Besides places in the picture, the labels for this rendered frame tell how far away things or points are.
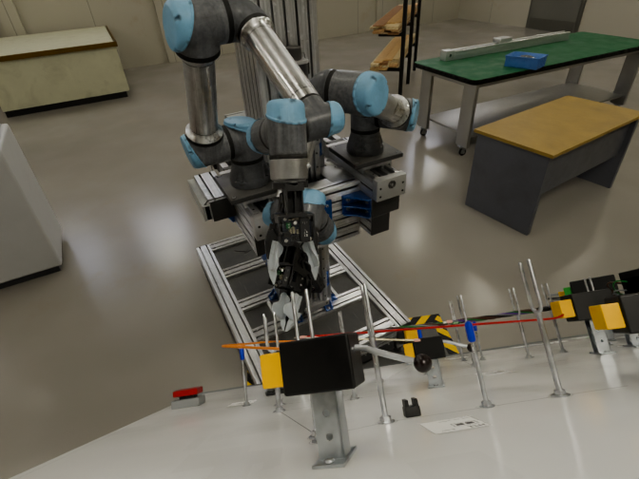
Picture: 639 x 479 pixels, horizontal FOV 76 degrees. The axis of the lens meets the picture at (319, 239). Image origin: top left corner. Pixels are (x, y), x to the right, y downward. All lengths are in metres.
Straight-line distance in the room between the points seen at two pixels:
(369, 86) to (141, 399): 1.92
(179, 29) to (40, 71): 6.72
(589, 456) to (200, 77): 1.12
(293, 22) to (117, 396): 1.98
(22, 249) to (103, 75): 4.75
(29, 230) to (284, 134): 2.76
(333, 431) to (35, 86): 7.65
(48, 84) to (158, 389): 6.09
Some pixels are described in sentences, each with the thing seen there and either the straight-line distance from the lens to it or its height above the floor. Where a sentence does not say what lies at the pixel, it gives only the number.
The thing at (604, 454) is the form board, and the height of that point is 1.60.
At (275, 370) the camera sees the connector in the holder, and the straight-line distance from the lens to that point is 0.33.
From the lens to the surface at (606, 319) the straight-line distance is 0.52.
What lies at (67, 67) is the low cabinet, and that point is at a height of 0.58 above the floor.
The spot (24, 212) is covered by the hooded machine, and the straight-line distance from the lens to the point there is 3.32.
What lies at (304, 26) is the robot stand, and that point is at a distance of 1.63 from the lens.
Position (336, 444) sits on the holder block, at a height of 1.55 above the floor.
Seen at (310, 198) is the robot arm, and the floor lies 1.33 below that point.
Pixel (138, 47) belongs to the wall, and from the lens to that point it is 10.08.
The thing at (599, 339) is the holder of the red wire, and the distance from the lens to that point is 0.88.
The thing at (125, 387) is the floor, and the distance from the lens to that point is 2.52.
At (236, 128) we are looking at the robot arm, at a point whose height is 1.38.
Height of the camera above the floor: 1.84
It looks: 36 degrees down
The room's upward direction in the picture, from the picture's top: 4 degrees counter-clockwise
